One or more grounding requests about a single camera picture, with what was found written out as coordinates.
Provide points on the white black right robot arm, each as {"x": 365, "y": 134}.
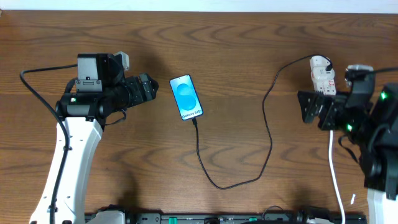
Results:
{"x": 373, "y": 128}

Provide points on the white usb charger plug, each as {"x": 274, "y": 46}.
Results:
{"x": 320, "y": 65}

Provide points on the blue screen smartphone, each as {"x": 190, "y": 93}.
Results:
{"x": 186, "y": 97}

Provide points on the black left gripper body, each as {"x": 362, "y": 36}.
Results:
{"x": 142, "y": 90}

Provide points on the white power strip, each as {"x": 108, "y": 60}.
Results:
{"x": 324, "y": 83}

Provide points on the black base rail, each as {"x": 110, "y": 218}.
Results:
{"x": 273, "y": 214}

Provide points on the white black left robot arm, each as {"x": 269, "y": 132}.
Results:
{"x": 99, "y": 90}

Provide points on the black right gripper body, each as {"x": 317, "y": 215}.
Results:
{"x": 325, "y": 112}

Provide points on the white paper scrap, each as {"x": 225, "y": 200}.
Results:
{"x": 352, "y": 199}

